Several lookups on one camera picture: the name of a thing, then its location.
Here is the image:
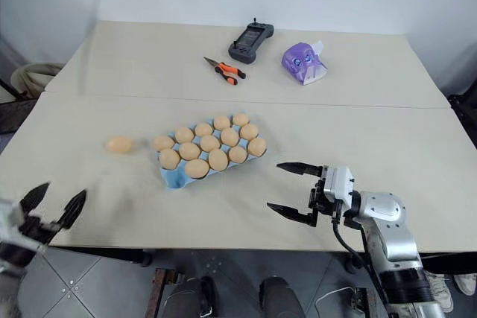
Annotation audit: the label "grey handheld remote controller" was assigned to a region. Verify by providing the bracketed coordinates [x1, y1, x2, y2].
[227, 16, 275, 64]

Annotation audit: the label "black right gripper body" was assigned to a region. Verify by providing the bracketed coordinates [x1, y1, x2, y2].
[308, 175, 347, 226]

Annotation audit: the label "beige bag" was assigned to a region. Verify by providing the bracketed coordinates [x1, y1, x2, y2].
[10, 61, 66, 101]

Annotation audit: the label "orange and black pliers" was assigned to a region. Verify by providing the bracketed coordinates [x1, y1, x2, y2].
[203, 56, 247, 87]

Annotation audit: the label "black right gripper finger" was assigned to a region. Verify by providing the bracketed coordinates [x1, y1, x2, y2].
[266, 201, 318, 227]
[276, 161, 323, 179]

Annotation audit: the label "white floor cable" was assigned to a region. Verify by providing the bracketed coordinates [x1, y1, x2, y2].
[314, 285, 359, 318]

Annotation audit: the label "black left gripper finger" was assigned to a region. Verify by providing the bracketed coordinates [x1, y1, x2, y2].
[19, 182, 51, 218]
[54, 188, 88, 231]

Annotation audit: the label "blue egg carton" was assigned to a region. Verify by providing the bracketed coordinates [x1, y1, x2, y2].
[153, 112, 270, 191]

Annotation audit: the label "dark rounded shape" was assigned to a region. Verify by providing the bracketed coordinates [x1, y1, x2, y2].
[258, 275, 300, 318]
[163, 276, 219, 318]

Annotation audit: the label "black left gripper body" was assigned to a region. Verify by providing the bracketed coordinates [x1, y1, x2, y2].
[13, 214, 65, 249]

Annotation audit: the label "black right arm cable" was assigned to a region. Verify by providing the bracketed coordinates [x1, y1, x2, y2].
[330, 213, 387, 318]

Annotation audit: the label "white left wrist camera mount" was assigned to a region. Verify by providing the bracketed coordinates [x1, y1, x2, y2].
[0, 198, 24, 239]

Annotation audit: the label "white sneaker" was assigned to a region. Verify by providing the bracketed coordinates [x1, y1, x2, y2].
[453, 273, 477, 296]
[423, 271, 455, 314]

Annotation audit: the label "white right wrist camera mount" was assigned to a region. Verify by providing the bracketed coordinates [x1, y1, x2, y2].
[321, 165, 356, 209]

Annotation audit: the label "purple tissue pack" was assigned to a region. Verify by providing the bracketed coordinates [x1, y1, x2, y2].
[280, 39, 329, 87]

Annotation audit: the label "rusty metal beam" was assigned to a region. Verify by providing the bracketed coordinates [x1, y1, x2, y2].
[144, 267, 177, 318]

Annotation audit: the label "black equipment case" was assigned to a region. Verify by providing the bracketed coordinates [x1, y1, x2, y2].
[446, 78, 477, 141]

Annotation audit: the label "black bag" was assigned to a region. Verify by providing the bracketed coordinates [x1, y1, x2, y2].
[0, 98, 37, 136]

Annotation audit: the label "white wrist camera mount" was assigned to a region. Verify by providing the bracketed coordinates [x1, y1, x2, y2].
[0, 198, 24, 239]
[321, 165, 356, 209]

